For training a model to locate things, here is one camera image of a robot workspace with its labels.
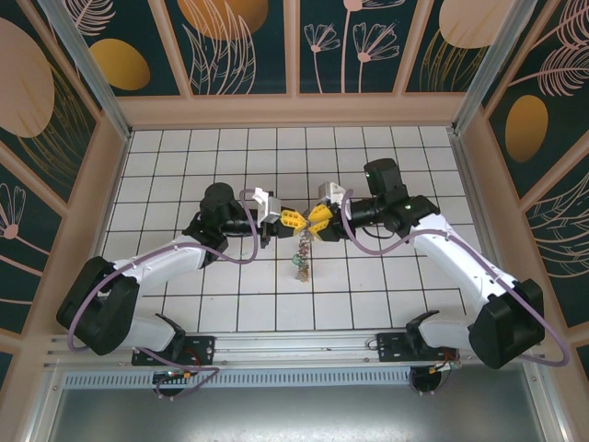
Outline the key ring with coloured tags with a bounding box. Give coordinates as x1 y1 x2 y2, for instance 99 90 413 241
293 232 316 284

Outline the grey metal sheet panel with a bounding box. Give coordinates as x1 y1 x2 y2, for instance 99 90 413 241
45 384 549 442

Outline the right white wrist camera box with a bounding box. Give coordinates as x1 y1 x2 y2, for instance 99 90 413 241
317 180 348 206

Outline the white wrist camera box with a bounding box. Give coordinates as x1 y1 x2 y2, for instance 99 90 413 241
317 180 348 206
251 185 283 226

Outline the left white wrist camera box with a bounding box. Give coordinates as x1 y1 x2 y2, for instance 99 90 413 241
251 185 283 226

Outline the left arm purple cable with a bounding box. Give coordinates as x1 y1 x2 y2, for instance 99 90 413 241
67 189 260 401

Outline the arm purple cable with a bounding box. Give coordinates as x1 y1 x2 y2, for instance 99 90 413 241
340 192 572 369
67 189 260 401

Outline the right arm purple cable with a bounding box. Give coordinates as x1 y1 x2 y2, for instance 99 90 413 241
340 192 572 369

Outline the aluminium side rail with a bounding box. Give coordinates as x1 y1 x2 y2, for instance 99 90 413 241
448 128 507 282

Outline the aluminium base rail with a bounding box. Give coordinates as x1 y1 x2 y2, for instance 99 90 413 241
43 325 549 375

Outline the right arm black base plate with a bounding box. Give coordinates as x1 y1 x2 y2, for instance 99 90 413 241
375 331 461 366

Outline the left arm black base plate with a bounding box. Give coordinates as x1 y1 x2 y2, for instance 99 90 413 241
131 334 217 367

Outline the right aluminium frame post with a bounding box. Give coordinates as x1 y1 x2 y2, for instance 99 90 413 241
453 0 542 134

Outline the aluminium frame post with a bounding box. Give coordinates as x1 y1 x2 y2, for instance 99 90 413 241
453 0 542 134
37 0 133 140

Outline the grey slotted cable duct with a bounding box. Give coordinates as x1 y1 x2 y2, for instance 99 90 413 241
63 370 415 389

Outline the left aluminium frame post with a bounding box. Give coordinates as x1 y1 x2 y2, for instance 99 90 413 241
37 0 133 140

